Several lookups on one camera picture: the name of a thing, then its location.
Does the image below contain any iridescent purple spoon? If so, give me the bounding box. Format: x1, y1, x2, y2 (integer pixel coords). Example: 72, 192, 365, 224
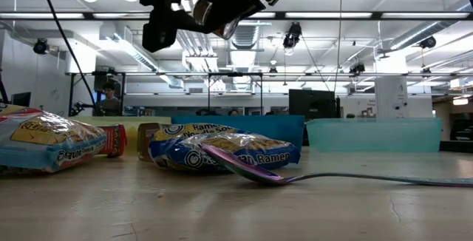
200, 143, 473, 189

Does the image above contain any light blue ramen packet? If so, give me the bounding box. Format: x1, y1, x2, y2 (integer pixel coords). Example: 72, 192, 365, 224
0, 106, 108, 174

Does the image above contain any white pillar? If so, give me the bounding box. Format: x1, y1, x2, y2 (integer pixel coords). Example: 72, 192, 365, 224
374, 76, 410, 120

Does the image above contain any small black monitor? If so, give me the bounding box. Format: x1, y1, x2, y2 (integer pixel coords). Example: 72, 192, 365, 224
10, 92, 33, 118

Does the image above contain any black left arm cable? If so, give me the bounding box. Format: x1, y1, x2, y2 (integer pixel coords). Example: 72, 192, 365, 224
35, 0, 101, 118

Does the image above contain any yellow plastic bin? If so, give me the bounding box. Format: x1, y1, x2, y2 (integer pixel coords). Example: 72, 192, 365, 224
68, 116, 173, 152

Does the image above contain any red lidded paprika tin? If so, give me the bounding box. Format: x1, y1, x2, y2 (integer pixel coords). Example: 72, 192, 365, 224
136, 122, 163, 162
96, 123, 129, 158

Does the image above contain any blue plastic bin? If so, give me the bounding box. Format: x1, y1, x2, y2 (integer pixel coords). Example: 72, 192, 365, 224
171, 115, 306, 152

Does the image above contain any black computer monitor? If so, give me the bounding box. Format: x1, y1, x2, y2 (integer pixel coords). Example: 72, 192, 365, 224
287, 89, 341, 120

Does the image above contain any black background table frame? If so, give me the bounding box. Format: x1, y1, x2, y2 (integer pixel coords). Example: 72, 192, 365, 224
65, 70, 265, 118

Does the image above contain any teal plastic bin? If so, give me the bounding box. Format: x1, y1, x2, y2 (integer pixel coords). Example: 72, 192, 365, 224
305, 118, 443, 154

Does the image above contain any blue soy sauce ramen packet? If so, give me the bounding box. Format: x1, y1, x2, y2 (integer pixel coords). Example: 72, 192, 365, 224
149, 122, 302, 174

